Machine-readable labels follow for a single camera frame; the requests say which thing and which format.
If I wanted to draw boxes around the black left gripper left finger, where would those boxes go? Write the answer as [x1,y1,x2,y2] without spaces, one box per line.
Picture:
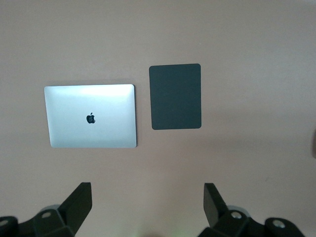
[33,182,92,237]

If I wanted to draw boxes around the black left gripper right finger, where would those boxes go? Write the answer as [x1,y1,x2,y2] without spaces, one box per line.
[199,182,270,237]

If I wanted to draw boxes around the black mouse pad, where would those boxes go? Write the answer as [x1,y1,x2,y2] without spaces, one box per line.
[148,63,202,130]

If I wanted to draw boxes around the silver closed laptop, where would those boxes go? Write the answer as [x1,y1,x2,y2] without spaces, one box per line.
[43,83,138,149]

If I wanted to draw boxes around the brown table cover mat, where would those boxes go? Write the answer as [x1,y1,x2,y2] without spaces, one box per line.
[0,0,316,237]

